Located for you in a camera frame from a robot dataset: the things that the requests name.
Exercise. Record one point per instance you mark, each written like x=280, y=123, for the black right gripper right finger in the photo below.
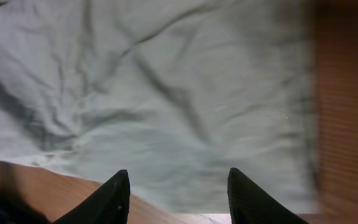
x=249, y=204

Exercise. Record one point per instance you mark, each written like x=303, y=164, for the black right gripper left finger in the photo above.
x=109, y=204

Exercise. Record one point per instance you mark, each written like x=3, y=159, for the khaki green shorts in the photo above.
x=174, y=92

